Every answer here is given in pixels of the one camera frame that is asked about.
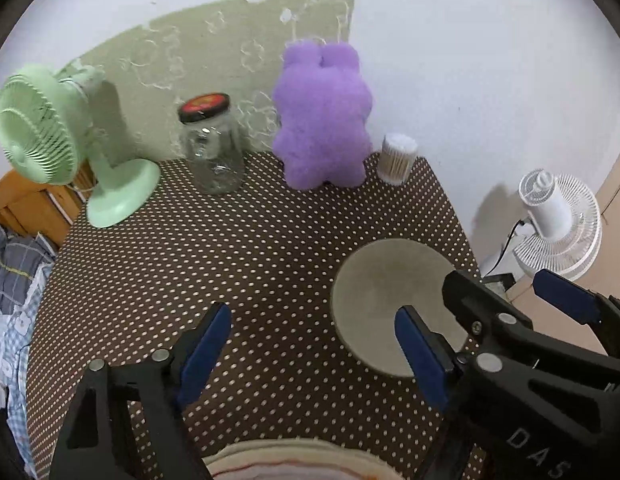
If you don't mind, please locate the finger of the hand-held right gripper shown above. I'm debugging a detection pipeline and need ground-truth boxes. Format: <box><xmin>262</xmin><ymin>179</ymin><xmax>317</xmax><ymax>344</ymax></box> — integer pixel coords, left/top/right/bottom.
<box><xmin>441</xmin><ymin>270</ymin><xmax>533</xmax><ymax>348</ymax></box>
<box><xmin>532</xmin><ymin>268</ymin><xmax>620</xmax><ymax>356</ymax></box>

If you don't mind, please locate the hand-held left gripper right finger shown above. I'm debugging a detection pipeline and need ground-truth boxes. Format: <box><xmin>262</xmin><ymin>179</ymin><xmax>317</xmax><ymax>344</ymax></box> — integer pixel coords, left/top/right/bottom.
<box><xmin>395</xmin><ymin>305</ymin><xmax>503</xmax><ymax>480</ymax></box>

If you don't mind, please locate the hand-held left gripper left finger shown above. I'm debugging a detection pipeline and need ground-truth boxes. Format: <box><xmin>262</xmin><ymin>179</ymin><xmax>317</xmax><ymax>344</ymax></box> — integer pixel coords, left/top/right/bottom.
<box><xmin>49</xmin><ymin>301</ymin><xmax>233</xmax><ymax>480</ymax></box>

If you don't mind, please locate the grey floral bowl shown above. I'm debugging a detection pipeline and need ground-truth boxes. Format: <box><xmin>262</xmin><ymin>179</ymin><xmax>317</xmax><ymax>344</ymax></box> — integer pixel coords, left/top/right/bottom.
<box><xmin>330</xmin><ymin>237</ymin><xmax>472</xmax><ymax>378</ymax></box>

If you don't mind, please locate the yellow floral plate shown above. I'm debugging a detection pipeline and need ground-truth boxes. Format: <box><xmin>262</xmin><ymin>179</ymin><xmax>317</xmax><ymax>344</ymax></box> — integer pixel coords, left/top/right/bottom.
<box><xmin>204</xmin><ymin>437</ymin><xmax>408</xmax><ymax>480</ymax></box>

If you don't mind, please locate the white desk fan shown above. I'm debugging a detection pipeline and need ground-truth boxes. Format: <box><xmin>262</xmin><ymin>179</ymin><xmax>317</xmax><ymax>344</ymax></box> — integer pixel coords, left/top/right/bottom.
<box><xmin>512</xmin><ymin>170</ymin><xmax>603</xmax><ymax>281</ymax></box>

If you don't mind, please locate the brown polka dot tablecloth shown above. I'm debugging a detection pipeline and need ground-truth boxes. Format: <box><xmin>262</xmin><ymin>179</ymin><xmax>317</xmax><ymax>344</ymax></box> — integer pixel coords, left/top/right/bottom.
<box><xmin>26</xmin><ymin>152</ymin><xmax>483</xmax><ymax>480</ymax></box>

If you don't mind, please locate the toothpick container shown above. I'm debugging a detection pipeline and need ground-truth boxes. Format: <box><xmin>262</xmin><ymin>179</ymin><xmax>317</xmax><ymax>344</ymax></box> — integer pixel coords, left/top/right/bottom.
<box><xmin>379</xmin><ymin>133</ymin><xmax>419</xmax><ymax>184</ymax></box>

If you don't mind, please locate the light blue checked cloth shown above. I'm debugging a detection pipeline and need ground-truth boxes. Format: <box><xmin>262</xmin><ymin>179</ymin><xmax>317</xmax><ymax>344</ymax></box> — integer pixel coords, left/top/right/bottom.
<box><xmin>0</xmin><ymin>305</ymin><xmax>41</xmax><ymax>431</ymax></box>

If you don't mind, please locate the glass jar with black lid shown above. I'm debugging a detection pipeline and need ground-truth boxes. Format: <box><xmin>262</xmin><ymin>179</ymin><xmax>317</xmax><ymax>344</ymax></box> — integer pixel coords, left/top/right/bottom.
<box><xmin>177</xmin><ymin>92</ymin><xmax>247</xmax><ymax>195</ymax></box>

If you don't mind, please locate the blue plaid blanket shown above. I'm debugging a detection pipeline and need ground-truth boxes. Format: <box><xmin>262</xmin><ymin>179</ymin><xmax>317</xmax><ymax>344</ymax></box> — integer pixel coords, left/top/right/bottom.
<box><xmin>0</xmin><ymin>220</ymin><xmax>58</xmax><ymax>311</ymax></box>

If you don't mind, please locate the wooden chair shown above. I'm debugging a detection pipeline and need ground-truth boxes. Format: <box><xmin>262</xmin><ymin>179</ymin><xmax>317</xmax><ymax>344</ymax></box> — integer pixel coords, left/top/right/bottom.
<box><xmin>0</xmin><ymin>169</ymin><xmax>91</xmax><ymax>248</ymax></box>

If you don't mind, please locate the purple plush toy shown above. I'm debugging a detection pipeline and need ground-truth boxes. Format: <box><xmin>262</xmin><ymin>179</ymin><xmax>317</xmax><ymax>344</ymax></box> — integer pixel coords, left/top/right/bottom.
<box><xmin>271</xmin><ymin>42</ymin><xmax>375</xmax><ymax>191</ymax></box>

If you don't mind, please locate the green desk fan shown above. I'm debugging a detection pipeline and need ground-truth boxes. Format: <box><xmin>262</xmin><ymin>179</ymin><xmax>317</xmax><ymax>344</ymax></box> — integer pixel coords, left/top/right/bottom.
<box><xmin>0</xmin><ymin>62</ymin><xmax>162</xmax><ymax>227</ymax></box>

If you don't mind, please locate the black fan cable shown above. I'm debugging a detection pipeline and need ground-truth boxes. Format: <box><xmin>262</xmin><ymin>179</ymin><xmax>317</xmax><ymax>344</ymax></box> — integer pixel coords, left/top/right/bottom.
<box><xmin>482</xmin><ymin>217</ymin><xmax>533</xmax><ymax>278</ymax></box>

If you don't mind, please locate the green patterned wall sheet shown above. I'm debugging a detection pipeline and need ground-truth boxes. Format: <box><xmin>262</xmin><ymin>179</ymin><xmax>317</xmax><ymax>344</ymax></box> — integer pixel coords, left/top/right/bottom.
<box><xmin>55</xmin><ymin>0</ymin><xmax>356</xmax><ymax>161</ymax></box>

